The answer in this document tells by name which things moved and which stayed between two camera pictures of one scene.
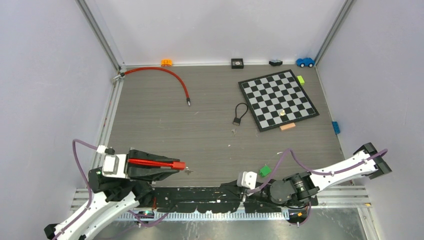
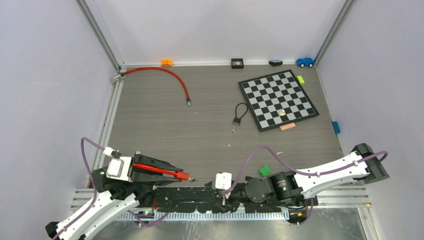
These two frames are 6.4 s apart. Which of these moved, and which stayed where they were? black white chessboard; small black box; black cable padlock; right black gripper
Moved: right black gripper
Stayed: small black box; black cable padlock; black white chessboard
